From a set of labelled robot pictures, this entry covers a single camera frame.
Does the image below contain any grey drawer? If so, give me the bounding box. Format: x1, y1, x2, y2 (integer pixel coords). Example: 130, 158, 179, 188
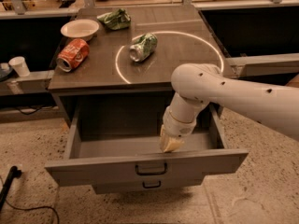
93, 179, 203, 194
46, 105, 248, 187

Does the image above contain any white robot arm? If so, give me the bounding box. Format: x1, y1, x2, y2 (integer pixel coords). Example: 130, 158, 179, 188
160, 63, 299, 152

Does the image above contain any crumpled green chip bag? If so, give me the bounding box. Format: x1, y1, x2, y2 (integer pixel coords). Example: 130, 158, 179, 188
97, 8, 131, 31

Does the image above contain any crushed orange soda can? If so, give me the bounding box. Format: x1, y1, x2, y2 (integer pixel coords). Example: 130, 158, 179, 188
56, 38, 90, 72

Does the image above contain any grey bottom drawer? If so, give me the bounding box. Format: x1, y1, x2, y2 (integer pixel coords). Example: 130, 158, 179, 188
93, 179, 203, 194

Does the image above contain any white paper cup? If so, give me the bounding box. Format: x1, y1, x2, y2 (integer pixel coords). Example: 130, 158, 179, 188
8, 56, 30, 77

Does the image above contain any dark plate on ledge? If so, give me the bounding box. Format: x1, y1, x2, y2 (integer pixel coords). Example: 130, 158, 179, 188
0, 63, 13, 81

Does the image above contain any grey top drawer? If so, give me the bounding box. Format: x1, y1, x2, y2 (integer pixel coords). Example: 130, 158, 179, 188
46, 105, 248, 187

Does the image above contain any white bowl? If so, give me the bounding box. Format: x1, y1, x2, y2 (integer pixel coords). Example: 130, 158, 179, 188
61, 19, 99, 41

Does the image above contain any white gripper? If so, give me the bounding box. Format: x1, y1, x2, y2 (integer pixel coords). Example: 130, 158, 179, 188
160, 106, 196, 153

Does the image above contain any grey drawer cabinet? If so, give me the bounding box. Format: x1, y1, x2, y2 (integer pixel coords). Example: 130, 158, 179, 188
47, 4, 239, 195

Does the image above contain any black cable on floor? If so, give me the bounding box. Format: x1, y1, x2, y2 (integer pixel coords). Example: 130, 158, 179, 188
0, 174, 61, 224

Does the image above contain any crushed green soda can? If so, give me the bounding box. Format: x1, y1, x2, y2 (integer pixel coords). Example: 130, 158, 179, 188
129, 33, 158, 63

